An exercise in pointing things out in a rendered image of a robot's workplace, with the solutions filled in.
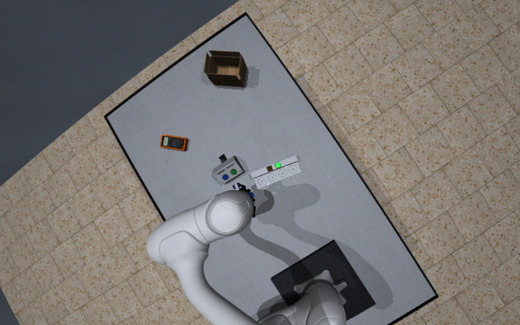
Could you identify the small open brown cardboard box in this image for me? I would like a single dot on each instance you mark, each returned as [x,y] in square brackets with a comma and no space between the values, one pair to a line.
[225,69]

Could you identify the orange digital multimeter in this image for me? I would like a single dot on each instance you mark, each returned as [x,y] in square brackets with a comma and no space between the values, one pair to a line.
[174,142]

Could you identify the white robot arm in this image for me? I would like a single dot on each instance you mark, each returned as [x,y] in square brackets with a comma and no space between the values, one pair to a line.
[182,243]

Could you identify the grey key housing with blue and green buttons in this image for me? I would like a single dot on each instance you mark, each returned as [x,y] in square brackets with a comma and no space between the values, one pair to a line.
[228,169]

